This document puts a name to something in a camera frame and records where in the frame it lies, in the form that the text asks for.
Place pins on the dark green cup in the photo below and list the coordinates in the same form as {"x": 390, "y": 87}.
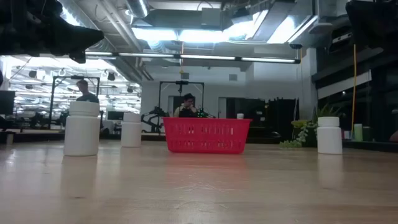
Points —
{"x": 367, "y": 133}

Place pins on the small potted succulent plant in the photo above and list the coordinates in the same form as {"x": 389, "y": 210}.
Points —
{"x": 303, "y": 133}

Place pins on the light green cup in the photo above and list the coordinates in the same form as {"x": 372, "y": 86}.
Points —
{"x": 358, "y": 132}

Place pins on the black ceiling lamp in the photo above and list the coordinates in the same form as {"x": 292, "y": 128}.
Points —
{"x": 111, "y": 76}
{"x": 32, "y": 73}

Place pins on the black computer monitor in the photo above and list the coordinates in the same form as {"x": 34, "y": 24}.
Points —
{"x": 7, "y": 102}

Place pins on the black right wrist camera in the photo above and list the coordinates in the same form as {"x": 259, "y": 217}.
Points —
{"x": 359, "y": 29}

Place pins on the silver ceiling air duct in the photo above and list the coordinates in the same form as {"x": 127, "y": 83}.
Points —
{"x": 102, "y": 18}

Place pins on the white pill bottle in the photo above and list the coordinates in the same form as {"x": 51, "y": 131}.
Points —
{"x": 240, "y": 116}
{"x": 81, "y": 133}
{"x": 329, "y": 138}
{"x": 131, "y": 133}

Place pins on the black background robot arm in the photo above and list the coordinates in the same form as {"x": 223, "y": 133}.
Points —
{"x": 152, "y": 119}

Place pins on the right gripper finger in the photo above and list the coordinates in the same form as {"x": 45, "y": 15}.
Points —
{"x": 367, "y": 10}
{"x": 390, "y": 2}

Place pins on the long ceiling light bar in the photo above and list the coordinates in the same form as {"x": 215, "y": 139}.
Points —
{"x": 205, "y": 57}

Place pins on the black dome camera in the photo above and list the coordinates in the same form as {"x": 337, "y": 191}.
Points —
{"x": 295, "y": 46}

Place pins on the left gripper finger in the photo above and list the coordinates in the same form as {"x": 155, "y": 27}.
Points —
{"x": 71, "y": 43}
{"x": 59, "y": 26}

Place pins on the red plastic basket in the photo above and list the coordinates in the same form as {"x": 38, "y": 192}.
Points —
{"x": 206, "y": 120}

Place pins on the black cabinet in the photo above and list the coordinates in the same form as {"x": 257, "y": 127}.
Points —
{"x": 281, "y": 118}

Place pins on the standing person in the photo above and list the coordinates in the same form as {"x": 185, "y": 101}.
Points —
{"x": 87, "y": 98}

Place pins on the seated person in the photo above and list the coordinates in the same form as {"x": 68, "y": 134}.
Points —
{"x": 186, "y": 109}

